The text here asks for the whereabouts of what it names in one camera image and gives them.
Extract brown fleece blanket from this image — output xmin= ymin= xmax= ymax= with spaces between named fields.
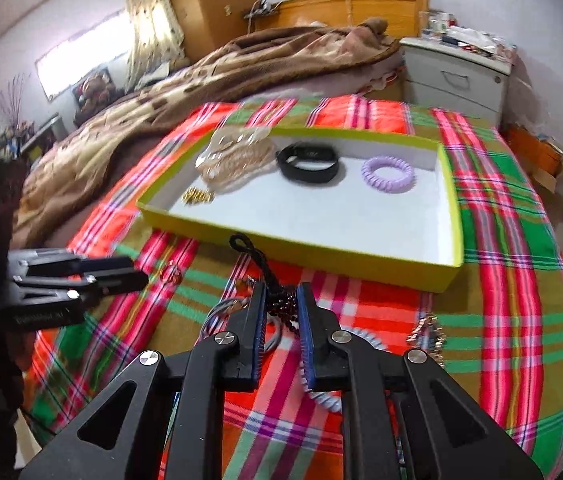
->
xmin=12 ymin=18 xmax=399 ymax=248

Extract dark beaded bracelet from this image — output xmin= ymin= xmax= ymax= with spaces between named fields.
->
xmin=227 ymin=232 xmax=303 ymax=334

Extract purple spiral hair tie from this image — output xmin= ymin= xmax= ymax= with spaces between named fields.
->
xmin=360 ymin=155 xmax=417 ymax=194

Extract orange box on floor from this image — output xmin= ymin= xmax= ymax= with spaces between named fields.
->
xmin=504 ymin=125 xmax=563 ymax=193

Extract grey flower hair tie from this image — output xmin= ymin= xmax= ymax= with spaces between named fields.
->
xmin=198 ymin=278 xmax=285 ymax=354

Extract wooden headboard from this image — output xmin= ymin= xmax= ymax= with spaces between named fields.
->
xmin=251 ymin=0 xmax=429 ymax=39

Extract light blue spiral hair tie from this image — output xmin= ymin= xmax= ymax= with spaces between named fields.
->
xmin=296 ymin=326 xmax=388 ymax=414

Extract yellow-green shallow tray box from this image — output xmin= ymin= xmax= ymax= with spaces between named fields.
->
xmin=137 ymin=127 xmax=464 ymax=292

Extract grey bedside cabinet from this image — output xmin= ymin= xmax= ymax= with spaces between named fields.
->
xmin=400 ymin=38 xmax=513 ymax=127

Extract beige hair claw clip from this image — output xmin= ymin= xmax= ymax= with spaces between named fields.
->
xmin=195 ymin=126 xmax=276 ymax=191

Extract patterned curtain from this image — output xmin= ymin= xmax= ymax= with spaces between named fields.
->
xmin=125 ymin=0 xmax=185 ymax=90

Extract clutter on cabinet top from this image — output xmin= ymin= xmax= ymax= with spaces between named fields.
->
xmin=419 ymin=10 xmax=517 ymax=65

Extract black smart band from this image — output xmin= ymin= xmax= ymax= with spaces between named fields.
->
xmin=276 ymin=142 xmax=340 ymax=184

